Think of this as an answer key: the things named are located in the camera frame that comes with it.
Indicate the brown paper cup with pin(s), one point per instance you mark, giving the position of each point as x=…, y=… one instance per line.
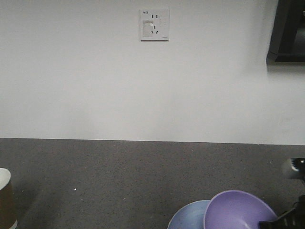
x=8, y=215

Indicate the white wall power socket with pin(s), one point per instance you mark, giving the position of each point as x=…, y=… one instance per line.
x=154, y=24

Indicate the purple plastic bowl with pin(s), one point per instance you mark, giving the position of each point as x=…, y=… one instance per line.
x=235, y=209

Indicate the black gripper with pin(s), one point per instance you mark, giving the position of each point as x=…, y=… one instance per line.
x=292, y=168

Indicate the light blue plastic plate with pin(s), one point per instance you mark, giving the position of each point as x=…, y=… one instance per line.
x=190, y=216

